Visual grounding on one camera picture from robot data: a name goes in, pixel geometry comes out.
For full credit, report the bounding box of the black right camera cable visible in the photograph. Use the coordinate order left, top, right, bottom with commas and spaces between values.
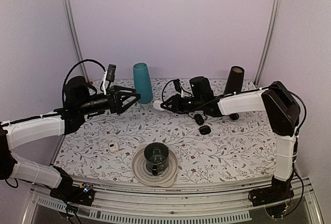
161, 79, 193, 106

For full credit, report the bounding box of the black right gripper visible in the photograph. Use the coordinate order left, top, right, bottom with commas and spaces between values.
162, 94, 204, 114

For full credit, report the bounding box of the teal plastic cup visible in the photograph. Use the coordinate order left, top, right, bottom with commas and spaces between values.
133, 63, 153, 104

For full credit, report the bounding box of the small white earbud case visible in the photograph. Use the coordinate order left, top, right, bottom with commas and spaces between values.
108, 141, 119, 153

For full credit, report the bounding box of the right aluminium frame post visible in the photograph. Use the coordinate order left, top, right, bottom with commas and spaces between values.
253, 0, 281, 87

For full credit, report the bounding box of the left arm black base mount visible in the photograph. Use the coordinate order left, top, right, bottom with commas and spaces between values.
50, 181, 95, 206

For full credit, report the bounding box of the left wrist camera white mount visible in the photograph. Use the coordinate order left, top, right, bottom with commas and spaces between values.
101, 64, 116, 95

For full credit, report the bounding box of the left aluminium frame post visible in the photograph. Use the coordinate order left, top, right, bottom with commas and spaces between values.
58, 0, 90, 86

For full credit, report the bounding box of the black cylindrical object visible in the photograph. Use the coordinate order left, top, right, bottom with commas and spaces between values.
193, 114, 204, 126
230, 113, 239, 121

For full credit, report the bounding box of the black earbud case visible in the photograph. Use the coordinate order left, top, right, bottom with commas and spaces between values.
199, 125, 211, 135

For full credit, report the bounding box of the dark green glass mug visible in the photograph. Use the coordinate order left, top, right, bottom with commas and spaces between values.
144, 142, 169, 176

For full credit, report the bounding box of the aluminium frame post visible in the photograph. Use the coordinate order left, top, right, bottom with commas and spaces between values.
253, 0, 281, 87
58, 0, 90, 86

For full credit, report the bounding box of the black left camera cable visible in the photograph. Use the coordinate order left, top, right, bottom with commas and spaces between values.
63, 59, 107, 98

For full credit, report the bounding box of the aluminium front rail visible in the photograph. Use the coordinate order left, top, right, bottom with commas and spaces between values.
22, 177, 325, 223

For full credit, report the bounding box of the black camera cable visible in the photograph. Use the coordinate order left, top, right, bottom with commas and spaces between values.
161, 79, 193, 106
63, 59, 107, 98

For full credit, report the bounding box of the white floral table mat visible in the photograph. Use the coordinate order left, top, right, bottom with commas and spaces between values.
50, 78, 294, 186

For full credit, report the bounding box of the white earbuds charging case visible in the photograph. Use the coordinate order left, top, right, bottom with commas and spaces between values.
153, 100, 164, 111

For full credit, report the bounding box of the dark brown plastic cup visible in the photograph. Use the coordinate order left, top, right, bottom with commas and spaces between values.
223, 66, 245, 94

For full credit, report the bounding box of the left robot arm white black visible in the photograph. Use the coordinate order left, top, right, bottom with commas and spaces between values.
1, 76, 141, 200

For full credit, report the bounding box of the beige round plate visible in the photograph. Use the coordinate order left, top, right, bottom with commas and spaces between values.
132, 142, 178, 188

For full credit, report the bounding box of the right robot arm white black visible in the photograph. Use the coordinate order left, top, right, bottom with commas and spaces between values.
153, 77, 303, 201

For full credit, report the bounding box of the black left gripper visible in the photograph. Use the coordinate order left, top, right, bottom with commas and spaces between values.
77, 85, 141, 115

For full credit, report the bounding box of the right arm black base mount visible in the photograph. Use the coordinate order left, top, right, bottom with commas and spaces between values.
248, 178, 294, 206

